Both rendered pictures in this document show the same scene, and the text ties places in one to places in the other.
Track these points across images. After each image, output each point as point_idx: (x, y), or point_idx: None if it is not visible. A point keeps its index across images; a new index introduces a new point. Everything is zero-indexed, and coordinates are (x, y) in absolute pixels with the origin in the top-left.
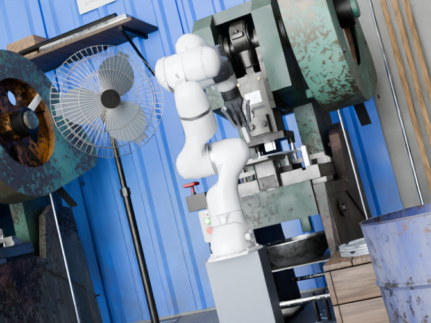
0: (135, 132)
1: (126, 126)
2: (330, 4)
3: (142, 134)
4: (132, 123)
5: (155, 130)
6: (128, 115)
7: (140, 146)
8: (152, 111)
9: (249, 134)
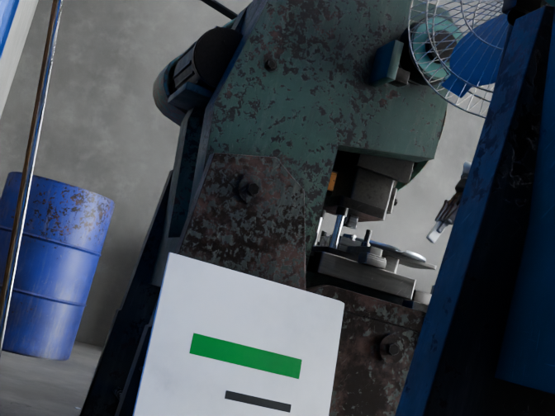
0: (469, 73)
1: (492, 56)
2: None
3: (454, 80)
4: (479, 54)
5: (422, 73)
6: (490, 38)
7: (456, 103)
8: (427, 28)
9: (429, 232)
